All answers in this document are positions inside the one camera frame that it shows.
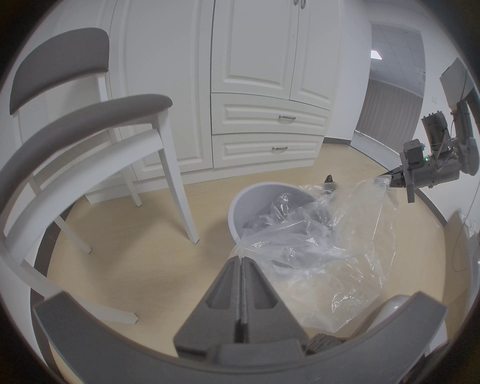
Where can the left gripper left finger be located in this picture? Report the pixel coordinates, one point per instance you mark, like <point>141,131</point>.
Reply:
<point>210,315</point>

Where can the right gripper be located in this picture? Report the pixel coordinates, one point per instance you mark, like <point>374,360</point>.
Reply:
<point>431,174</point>

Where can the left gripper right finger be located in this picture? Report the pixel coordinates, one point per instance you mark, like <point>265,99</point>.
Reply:
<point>273,315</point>

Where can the clear plastic bag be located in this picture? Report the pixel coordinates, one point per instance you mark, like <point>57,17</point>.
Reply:
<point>337,262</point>

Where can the black plastic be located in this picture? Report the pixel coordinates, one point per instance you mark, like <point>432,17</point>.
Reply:
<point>330,180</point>

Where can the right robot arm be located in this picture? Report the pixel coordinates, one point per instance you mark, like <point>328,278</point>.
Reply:
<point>468,153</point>

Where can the white trash bin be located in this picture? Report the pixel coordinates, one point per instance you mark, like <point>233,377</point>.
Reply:
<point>243,210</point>

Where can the grey curtain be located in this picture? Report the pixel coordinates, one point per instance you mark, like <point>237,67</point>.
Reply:
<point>390,116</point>

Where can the white wardrobe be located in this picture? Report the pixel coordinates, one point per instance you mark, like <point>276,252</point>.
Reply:
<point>255,48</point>

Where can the white chair with grey seat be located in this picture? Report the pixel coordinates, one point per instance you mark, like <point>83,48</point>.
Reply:
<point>56,56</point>

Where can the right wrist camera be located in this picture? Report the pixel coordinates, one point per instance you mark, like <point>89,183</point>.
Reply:
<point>411,152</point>

